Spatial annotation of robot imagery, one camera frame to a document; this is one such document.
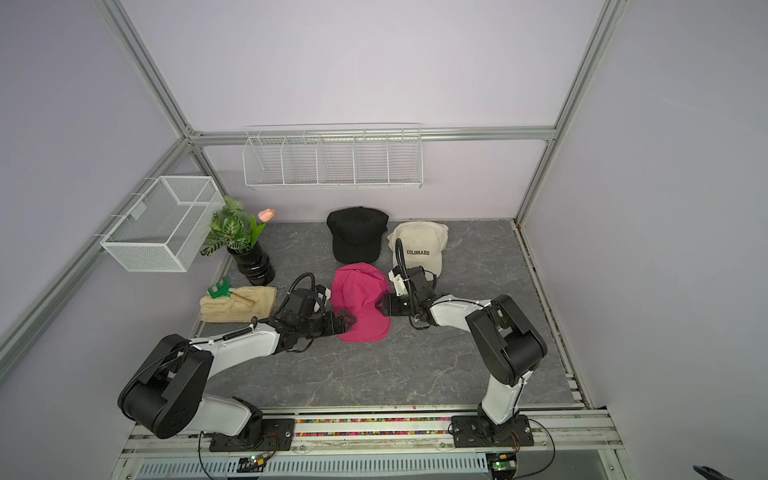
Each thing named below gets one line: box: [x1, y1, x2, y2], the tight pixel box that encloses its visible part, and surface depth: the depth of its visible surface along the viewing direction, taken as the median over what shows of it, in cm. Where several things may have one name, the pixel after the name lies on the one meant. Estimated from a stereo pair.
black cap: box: [327, 206, 389, 264], surface depth 111 cm
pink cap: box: [332, 263, 390, 343], surface depth 92 cm
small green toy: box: [208, 276, 231, 299], surface depth 101 cm
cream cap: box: [387, 221, 449, 278], surface depth 106 cm
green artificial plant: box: [200, 196, 266, 256], surface depth 85 cm
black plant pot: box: [227, 241, 276, 286], surface depth 98 cm
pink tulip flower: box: [258, 208, 276, 223], surface depth 88 cm
